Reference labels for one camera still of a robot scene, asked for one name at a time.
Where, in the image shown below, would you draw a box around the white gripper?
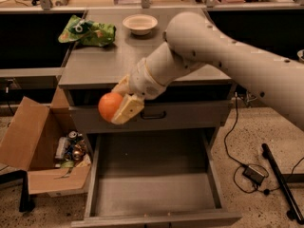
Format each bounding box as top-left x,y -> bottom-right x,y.
111,58 -> 166,124

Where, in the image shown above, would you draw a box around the orange ball fruit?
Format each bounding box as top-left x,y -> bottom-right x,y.
98,92 -> 123,122

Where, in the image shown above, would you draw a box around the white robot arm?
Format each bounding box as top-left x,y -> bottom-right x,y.
110,12 -> 304,129

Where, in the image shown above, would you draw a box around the grey middle drawer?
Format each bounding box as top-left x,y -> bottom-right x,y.
69,101 -> 230,134

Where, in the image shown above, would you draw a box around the grey drawer cabinet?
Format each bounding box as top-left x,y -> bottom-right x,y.
59,8 -> 236,147

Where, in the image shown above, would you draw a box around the grey open bottom drawer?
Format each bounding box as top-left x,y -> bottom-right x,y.
71,129 -> 241,228

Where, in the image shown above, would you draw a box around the white paper bowl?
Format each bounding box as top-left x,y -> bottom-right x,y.
123,14 -> 158,36

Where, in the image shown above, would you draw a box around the green chip bag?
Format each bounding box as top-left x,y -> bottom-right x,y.
58,15 -> 116,48

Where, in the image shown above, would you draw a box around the cans in cardboard box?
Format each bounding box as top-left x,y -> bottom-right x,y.
54,131 -> 91,168

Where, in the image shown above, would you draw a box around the brown cardboard box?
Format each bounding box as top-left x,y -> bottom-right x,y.
0,88 -> 90,197

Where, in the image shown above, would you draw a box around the black stool leg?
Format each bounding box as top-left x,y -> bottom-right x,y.
0,170 -> 35,213

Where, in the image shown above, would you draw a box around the black power adapter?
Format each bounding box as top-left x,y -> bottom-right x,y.
242,166 -> 265,186

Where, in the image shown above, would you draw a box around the black metal stand leg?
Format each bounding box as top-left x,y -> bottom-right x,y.
261,143 -> 304,225

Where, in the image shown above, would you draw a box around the black power cable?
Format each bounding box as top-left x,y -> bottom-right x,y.
223,92 -> 304,196

